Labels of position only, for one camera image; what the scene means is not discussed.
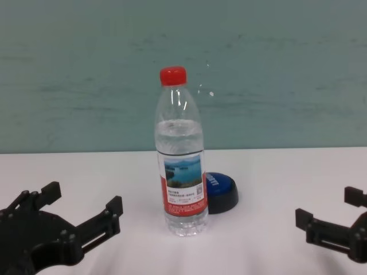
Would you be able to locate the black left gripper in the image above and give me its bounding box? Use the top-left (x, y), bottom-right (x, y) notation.
top-left (0, 181), bottom-right (123, 275)

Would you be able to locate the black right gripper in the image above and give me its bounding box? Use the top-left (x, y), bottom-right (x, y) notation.
top-left (295, 186), bottom-right (367, 263)

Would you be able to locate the blue push button black base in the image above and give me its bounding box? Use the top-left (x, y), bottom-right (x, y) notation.
top-left (204, 171), bottom-right (240, 215)

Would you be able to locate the clear water bottle red cap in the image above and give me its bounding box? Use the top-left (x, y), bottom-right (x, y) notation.
top-left (154, 66), bottom-right (209, 238)

